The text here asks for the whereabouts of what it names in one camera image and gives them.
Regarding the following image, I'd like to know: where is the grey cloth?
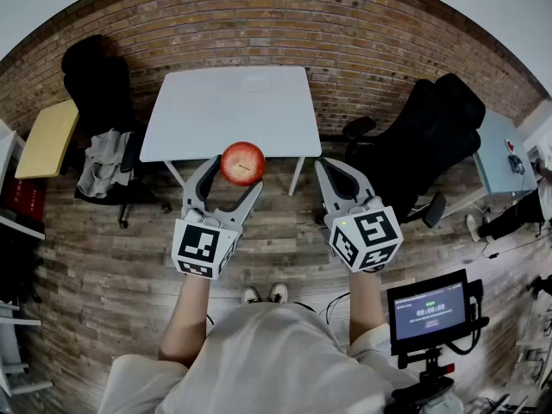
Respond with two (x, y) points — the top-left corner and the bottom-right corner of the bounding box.
(77, 128), (135, 200)

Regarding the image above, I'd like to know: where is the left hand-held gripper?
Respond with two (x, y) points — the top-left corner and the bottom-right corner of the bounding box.
(171, 154), (265, 280)

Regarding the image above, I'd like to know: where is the yellow wooden table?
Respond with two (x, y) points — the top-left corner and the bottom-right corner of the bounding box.
(14, 99), (81, 181)

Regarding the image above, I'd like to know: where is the monitor screen on stand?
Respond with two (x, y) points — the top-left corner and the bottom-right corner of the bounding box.
(390, 279), (491, 414)

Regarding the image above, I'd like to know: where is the person's right forearm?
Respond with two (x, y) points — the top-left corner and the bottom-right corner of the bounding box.
(348, 269), (389, 347)

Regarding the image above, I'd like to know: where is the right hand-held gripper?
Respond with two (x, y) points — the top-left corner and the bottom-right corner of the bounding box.
(314, 158), (405, 273)

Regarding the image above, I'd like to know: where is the red box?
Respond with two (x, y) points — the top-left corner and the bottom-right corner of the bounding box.
(5, 178), (47, 221)

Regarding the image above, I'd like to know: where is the person's left forearm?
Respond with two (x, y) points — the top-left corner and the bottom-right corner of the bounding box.
(158, 273), (213, 368)

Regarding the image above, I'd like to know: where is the person's white right shoe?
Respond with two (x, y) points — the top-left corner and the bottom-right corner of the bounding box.
(268, 282), (290, 305)

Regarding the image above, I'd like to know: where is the black office chair with cloth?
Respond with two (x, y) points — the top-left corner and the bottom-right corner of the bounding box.
(61, 34), (172, 230)

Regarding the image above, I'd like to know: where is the black monitor screen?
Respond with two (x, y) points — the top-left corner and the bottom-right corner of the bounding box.
(386, 268), (472, 356)

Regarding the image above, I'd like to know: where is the red apple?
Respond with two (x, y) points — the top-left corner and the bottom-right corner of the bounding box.
(220, 141), (267, 187)

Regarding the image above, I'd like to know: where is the black mesh office chair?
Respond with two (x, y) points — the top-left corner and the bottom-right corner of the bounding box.
(342, 73), (487, 230)

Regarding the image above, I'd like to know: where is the person's white shirt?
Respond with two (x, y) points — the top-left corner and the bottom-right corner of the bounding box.
(97, 302), (465, 414)

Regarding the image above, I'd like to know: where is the light blue desk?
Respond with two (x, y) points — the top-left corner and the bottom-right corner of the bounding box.
(471, 110), (541, 198)

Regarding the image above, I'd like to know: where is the white metal rack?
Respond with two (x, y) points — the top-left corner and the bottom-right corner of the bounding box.
(0, 302), (53, 398)

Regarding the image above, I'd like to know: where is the black cable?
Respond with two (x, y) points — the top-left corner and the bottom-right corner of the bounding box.
(324, 290), (351, 323)

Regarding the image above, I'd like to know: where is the white plate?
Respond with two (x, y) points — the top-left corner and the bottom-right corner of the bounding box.
(239, 74), (274, 95)

